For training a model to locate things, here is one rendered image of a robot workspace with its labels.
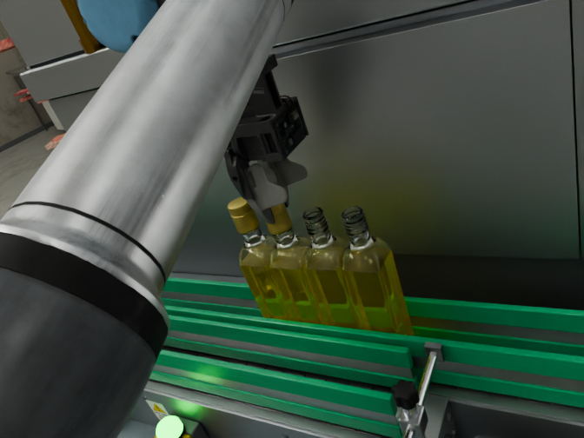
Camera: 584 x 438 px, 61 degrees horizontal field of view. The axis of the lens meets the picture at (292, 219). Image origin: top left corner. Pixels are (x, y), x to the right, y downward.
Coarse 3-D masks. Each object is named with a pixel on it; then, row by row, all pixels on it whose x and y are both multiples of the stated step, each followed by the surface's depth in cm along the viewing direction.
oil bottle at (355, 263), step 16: (352, 256) 64; (368, 256) 63; (384, 256) 65; (352, 272) 65; (368, 272) 64; (384, 272) 64; (352, 288) 67; (368, 288) 65; (384, 288) 65; (400, 288) 69; (368, 304) 67; (384, 304) 66; (400, 304) 69; (368, 320) 69; (384, 320) 68; (400, 320) 69
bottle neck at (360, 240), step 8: (352, 208) 64; (360, 208) 63; (344, 216) 62; (352, 216) 62; (360, 216) 62; (344, 224) 63; (352, 224) 62; (360, 224) 62; (352, 232) 63; (360, 232) 63; (368, 232) 64; (352, 240) 64; (360, 240) 63; (368, 240) 64; (360, 248) 64
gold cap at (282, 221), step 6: (282, 204) 67; (276, 210) 67; (282, 210) 68; (276, 216) 67; (282, 216) 68; (288, 216) 69; (276, 222) 68; (282, 222) 68; (288, 222) 68; (270, 228) 68; (276, 228) 68; (282, 228) 68; (288, 228) 69; (276, 234) 69
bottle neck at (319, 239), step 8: (312, 208) 67; (320, 208) 66; (304, 216) 66; (312, 216) 65; (320, 216) 65; (312, 224) 65; (320, 224) 65; (312, 232) 66; (320, 232) 66; (328, 232) 67; (312, 240) 67; (320, 240) 66; (328, 240) 67
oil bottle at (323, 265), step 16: (336, 240) 68; (320, 256) 67; (336, 256) 66; (320, 272) 68; (336, 272) 67; (320, 288) 70; (336, 288) 68; (320, 304) 72; (336, 304) 70; (352, 304) 70; (336, 320) 72; (352, 320) 71
